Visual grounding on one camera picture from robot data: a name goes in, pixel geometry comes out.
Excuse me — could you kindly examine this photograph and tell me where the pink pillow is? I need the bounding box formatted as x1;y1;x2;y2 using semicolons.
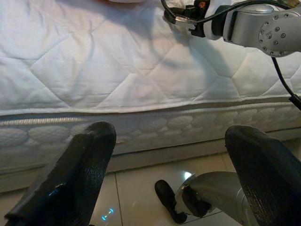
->
95;0;151;4

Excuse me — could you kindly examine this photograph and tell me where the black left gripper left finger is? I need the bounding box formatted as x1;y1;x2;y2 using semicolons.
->
4;121;117;226

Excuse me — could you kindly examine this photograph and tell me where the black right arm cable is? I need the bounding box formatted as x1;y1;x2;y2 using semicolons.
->
195;0;301;110

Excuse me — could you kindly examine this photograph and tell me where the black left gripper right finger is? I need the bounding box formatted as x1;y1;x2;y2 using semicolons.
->
225;125;301;226

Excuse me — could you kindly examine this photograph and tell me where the white quilted mattress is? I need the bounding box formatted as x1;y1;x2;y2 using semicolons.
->
0;0;301;176

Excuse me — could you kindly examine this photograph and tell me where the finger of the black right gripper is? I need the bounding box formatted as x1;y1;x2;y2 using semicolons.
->
161;0;177;24

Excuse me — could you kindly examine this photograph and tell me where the silver robot leg black foot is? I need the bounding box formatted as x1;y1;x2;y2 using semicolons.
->
154;171;246;224

